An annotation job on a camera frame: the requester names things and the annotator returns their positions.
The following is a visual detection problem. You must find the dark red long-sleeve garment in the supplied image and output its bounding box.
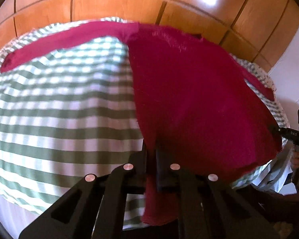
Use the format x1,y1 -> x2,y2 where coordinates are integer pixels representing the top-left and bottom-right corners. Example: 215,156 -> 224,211
0,21 -> 283,226

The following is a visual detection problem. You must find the person's right hand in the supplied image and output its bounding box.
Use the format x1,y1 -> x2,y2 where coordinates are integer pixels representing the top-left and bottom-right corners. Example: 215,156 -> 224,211
290,146 -> 299,170

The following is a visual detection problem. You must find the green white checkered bedspread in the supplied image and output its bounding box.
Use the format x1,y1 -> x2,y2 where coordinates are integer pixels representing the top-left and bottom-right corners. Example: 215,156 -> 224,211
0,16 -> 291,230

